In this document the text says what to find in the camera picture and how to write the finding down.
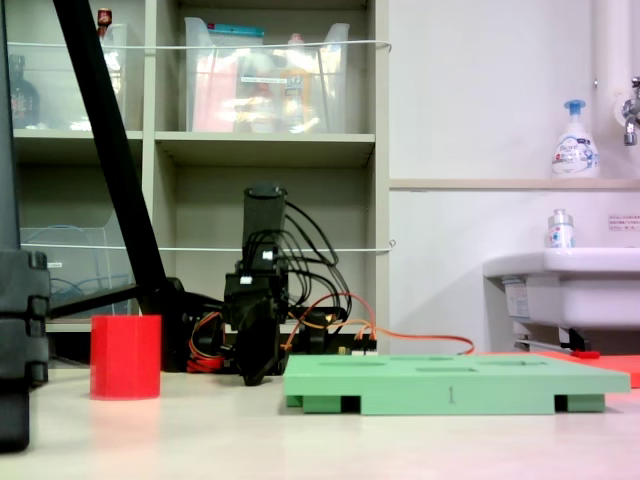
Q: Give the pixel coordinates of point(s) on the clear plastic storage bin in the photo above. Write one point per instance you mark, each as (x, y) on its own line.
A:
(55, 85)

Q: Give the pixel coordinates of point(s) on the white foam soap pump bottle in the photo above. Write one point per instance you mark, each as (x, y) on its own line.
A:
(575, 155)

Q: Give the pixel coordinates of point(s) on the small white wall label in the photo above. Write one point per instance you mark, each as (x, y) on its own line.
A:
(625, 222)

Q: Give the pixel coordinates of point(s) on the small clear sanitizer bottle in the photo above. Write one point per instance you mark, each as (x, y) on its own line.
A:
(560, 232)

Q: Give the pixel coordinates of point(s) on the thin black tripod strut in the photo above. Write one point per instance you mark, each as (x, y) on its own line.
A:
(95, 300)

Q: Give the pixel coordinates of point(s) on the white ceramic sink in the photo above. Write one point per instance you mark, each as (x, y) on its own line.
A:
(575, 295)

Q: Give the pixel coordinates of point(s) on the red octagonal pillar block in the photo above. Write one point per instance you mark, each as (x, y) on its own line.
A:
(125, 357)

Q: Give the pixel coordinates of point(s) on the dark glass bottle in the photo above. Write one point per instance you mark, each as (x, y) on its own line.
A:
(22, 100)

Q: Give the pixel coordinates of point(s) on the metal faucet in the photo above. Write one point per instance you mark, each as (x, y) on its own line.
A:
(631, 120)

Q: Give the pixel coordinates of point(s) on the green shape sorting board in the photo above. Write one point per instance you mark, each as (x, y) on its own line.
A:
(450, 385)

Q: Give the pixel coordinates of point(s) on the brown capped bottle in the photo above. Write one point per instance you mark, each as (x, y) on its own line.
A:
(104, 20)

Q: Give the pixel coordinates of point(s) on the beige shelf unit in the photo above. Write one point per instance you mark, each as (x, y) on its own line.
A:
(265, 146)

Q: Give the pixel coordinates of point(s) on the black controller circuit board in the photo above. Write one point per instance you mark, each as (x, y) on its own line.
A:
(365, 347)

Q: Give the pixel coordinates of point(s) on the red base clamp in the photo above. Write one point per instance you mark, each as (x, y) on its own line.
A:
(205, 363)

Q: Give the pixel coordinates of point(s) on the black tripod leg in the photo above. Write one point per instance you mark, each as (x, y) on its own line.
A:
(9, 125)
(110, 150)

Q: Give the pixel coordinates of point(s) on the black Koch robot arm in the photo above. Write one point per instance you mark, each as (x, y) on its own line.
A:
(264, 220)

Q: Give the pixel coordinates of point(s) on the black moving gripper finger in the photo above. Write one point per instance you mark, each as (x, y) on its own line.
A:
(273, 345)

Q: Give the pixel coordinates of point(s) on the large clear plastic bin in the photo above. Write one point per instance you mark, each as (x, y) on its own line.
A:
(265, 90)

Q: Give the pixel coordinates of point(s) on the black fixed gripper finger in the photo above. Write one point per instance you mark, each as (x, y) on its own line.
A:
(251, 357)

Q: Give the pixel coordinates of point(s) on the notched black stack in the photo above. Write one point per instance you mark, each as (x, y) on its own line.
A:
(22, 320)

